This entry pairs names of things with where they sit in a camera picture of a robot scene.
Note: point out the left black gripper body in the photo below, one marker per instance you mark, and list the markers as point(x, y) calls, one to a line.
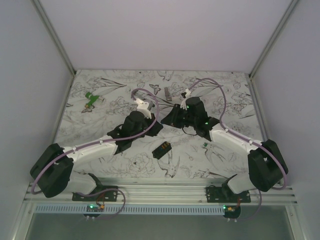
point(144, 127)

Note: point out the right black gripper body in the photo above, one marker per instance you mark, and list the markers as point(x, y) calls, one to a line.
point(191, 121)

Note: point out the grey metal clip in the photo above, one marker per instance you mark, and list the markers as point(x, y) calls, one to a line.
point(168, 96)

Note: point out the black fuse box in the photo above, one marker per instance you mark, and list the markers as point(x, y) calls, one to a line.
point(161, 150)

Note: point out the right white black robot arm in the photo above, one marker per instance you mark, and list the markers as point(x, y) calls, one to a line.
point(266, 165)

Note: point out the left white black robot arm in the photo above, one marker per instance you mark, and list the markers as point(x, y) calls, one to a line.
point(53, 173)

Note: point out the small black hammer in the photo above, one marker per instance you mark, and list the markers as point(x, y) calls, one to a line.
point(138, 95)

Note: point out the floral printed table mat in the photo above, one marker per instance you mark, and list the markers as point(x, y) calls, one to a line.
point(224, 94)

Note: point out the green plastic connector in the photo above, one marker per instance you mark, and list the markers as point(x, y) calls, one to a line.
point(89, 106)

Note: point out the left small circuit board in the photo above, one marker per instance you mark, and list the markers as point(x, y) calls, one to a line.
point(95, 208)

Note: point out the small circuit board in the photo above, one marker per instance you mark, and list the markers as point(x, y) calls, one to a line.
point(95, 208)
point(231, 212)

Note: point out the right small circuit board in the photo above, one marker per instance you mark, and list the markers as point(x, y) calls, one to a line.
point(231, 212)

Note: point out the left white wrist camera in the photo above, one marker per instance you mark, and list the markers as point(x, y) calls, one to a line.
point(144, 107)

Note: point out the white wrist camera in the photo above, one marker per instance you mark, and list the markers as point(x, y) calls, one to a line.
point(186, 93)
point(144, 107)

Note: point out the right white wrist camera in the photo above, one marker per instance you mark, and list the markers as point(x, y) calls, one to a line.
point(186, 93)

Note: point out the aluminium rail frame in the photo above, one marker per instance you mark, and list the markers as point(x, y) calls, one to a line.
point(197, 194)

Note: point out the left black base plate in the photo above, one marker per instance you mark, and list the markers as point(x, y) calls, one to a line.
point(100, 194)

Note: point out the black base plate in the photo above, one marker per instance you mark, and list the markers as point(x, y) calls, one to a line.
point(100, 194)
point(222, 194)

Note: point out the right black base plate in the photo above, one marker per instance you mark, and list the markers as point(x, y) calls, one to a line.
point(222, 194)

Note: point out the white slotted cable duct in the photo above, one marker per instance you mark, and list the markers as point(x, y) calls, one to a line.
point(131, 209)

